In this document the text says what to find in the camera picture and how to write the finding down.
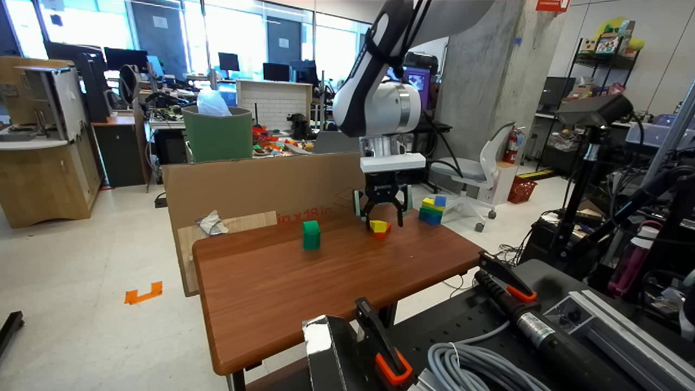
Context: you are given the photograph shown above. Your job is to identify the orange black clamp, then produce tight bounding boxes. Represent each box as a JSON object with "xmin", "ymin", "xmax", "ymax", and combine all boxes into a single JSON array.
[
  {"xmin": 480, "ymin": 251, "xmax": 538, "ymax": 302},
  {"xmin": 357, "ymin": 298, "xmax": 412, "ymax": 391}
]

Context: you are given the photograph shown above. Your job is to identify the wooden table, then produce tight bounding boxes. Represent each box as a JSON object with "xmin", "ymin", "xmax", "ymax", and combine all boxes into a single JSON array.
[{"xmin": 193, "ymin": 213, "xmax": 480, "ymax": 391}]

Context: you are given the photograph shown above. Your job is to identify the black handle tool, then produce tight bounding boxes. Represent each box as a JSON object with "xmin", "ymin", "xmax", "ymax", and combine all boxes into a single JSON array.
[{"xmin": 476, "ymin": 269, "xmax": 638, "ymax": 391}]

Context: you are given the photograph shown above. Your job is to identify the green block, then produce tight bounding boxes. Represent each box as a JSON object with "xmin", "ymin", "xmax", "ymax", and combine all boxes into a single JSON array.
[{"xmin": 303, "ymin": 220, "xmax": 321, "ymax": 249}]

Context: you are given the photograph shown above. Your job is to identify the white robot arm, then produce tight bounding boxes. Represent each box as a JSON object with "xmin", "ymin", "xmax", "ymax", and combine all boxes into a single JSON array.
[{"xmin": 333, "ymin": 0, "xmax": 494, "ymax": 223}]

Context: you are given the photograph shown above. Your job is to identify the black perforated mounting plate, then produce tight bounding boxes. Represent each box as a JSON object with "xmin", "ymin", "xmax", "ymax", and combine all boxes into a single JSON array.
[{"xmin": 245, "ymin": 255, "xmax": 695, "ymax": 391}]

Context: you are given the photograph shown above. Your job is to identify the red fire extinguisher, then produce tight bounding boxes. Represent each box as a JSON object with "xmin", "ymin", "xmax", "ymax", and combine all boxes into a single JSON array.
[{"xmin": 502, "ymin": 126, "xmax": 523, "ymax": 162}]

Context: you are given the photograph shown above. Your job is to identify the black camera tripod stand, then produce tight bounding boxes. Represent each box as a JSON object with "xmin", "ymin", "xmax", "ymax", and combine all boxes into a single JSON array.
[{"xmin": 543, "ymin": 94, "xmax": 634, "ymax": 278}]

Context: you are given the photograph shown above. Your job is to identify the right orange black clamp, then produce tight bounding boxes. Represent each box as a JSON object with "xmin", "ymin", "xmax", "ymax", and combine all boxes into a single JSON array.
[{"xmin": 480, "ymin": 251, "xmax": 538, "ymax": 302}]

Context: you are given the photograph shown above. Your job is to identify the left orange black clamp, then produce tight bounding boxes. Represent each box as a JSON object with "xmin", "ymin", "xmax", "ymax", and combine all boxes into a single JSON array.
[{"xmin": 357, "ymin": 298, "xmax": 412, "ymax": 391}]

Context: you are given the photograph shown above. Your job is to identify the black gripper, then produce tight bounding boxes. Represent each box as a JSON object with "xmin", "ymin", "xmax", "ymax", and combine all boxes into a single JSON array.
[{"xmin": 360, "ymin": 172, "xmax": 406, "ymax": 225}]

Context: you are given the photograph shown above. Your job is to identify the brown cardboard panel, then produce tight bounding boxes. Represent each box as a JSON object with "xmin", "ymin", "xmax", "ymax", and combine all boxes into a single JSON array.
[{"xmin": 163, "ymin": 151, "xmax": 366, "ymax": 296}]

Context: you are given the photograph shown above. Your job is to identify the yellow cube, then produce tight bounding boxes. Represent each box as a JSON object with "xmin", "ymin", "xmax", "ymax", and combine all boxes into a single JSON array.
[{"xmin": 369, "ymin": 220, "xmax": 388, "ymax": 236}]

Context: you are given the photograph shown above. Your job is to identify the wooden cabinet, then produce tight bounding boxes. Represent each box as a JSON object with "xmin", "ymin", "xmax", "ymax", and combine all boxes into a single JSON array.
[{"xmin": 0, "ymin": 56, "xmax": 103, "ymax": 227}]

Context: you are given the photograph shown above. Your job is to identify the grey coiled cable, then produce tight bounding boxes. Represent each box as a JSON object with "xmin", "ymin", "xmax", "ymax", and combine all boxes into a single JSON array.
[{"xmin": 408, "ymin": 322, "xmax": 554, "ymax": 391}]

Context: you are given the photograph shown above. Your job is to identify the stacked coloured blocks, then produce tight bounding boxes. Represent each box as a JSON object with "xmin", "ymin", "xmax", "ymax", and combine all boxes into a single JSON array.
[{"xmin": 420, "ymin": 196, "xmax": 445, "ymax": 225}]

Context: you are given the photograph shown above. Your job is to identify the orange floor tape marker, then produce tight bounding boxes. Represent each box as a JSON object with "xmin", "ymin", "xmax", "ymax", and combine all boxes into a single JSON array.
[{"xmin": 125, "ymin": 280, "xmax": 163, "ymax": 303}]

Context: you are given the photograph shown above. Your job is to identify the black toy shelf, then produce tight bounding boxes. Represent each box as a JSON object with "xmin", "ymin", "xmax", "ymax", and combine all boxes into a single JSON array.
[{"xmin": 570, "ymin": 16, "xmax": 646, "ymax": 95}]

